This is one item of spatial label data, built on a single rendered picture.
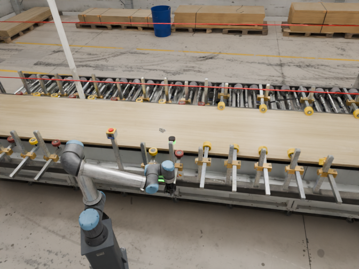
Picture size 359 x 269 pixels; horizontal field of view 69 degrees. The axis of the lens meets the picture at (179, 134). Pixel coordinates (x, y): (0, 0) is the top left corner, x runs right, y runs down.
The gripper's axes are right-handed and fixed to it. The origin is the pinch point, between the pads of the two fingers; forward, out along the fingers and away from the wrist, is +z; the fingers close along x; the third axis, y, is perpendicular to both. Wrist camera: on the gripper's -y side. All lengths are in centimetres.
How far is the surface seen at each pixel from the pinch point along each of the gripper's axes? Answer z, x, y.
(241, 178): 19, 59, -44
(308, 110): -19, 124, -116
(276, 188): 11, 89, -29
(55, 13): -111, -136, -118
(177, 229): 82, -2, -19
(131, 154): 6, -52, -49
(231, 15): 8, 35, -618
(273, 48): 60, 143, -525
